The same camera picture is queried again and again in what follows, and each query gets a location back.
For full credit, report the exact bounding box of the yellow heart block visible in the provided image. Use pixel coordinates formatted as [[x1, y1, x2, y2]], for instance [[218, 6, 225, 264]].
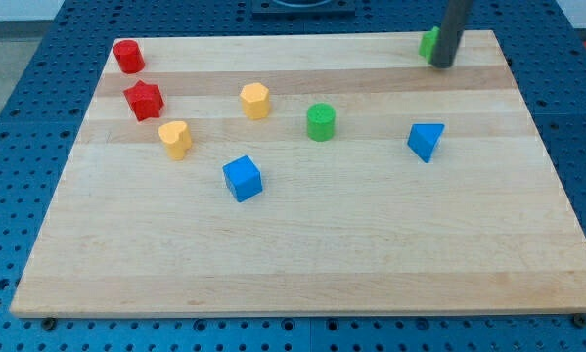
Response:
[[158, 120, 193, 160]]

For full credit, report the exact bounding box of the light wooden board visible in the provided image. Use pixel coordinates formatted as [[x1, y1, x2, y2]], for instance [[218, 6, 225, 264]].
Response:
[[11, 30, 586, 318]]

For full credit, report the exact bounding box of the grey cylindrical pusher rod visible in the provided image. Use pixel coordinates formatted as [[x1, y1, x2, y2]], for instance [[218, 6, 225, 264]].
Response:
[[430, 0, 473, 69]]

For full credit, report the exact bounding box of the blue cube block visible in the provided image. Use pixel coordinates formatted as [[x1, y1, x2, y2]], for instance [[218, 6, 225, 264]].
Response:
[[222, 155, 263, 202]]

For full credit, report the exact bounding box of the blue triangle block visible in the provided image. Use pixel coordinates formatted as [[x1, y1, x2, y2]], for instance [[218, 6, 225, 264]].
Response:
[[407, 123, 445, 163]]

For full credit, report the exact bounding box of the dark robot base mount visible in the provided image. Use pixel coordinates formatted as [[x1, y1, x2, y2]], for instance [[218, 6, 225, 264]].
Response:
[[249, 0, 356, 17]]

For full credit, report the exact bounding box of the red star block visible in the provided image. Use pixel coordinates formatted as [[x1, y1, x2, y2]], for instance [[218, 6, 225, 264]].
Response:
[[123, 80, 164, 122]]

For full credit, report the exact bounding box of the green cylinder block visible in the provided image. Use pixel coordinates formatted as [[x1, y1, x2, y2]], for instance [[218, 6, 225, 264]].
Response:
[[306, 103, 336, 142]]

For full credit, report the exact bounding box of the yellow hexagon block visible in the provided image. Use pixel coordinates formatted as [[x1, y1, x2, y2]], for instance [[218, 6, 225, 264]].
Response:
[[240, 82, 271, 120]]

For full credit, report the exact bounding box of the red cylinder block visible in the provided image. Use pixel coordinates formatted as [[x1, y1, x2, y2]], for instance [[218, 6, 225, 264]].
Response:
[[113, 39, 145, 74]]

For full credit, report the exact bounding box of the green block behind rod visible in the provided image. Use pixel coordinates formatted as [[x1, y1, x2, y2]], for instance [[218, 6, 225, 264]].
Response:
[[419, 26, 440, 64]]

